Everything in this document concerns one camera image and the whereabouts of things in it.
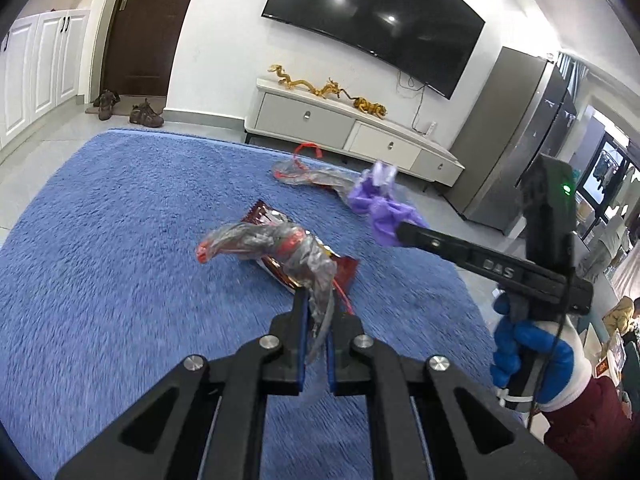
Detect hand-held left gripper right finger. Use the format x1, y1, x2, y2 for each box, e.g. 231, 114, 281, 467
325, 310, 578, 480

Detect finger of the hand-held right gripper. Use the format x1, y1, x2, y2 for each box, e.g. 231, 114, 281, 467
396, 221, 471, 266

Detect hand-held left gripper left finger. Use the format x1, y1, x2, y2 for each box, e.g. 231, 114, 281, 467
55, 287, 308, 480

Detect purple plastic bag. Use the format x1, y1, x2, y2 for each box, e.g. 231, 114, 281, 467
342, 160, 431, 248

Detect clear plastic bag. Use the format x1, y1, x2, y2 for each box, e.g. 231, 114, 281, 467
196, 220, 338, 361

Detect person's right forearm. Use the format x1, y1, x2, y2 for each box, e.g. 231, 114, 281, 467
542, 370, 640, 480

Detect person's right hand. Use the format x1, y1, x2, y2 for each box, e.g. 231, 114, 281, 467
490, 294, 593, 411

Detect red snack wrapper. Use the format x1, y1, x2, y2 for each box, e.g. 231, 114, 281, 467
240, 200, 361, 296

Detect grey refrigerator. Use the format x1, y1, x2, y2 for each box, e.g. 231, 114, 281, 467
445, 46, 581, 236

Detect blue curtain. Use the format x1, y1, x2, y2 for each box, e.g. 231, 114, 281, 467
555, 51, 591, 106

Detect golden tiger ornament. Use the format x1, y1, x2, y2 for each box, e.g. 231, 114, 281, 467
352, 96, 388, 120

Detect white television cabinet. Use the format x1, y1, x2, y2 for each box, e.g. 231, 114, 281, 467
243, 77, 466, 193

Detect short golden dragon ornament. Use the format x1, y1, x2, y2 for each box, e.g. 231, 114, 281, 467
312, 79, 353, 101

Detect long golden dragon ornament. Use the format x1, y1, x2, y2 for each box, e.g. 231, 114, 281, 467
267, 64, 321, 92

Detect blue fluffy blanket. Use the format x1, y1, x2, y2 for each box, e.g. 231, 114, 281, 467
0, 127, 501, 480

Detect brown shoe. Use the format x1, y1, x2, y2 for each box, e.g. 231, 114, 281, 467
92, 90, 121, 121
129, 99, 165, 127

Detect brown entrance door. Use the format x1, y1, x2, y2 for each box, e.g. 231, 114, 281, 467
100, 0, 208, 98

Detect white floor cabinets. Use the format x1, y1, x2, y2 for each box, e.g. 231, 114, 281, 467
0, 7, 92, 148

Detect television cables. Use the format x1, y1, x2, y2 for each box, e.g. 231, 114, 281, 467
397, 70, 431, 133

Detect clear bag with red handle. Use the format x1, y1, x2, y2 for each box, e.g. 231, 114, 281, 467
271, 142, 366, 198

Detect black wall television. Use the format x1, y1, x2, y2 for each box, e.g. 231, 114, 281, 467
261, 0, 487, 100

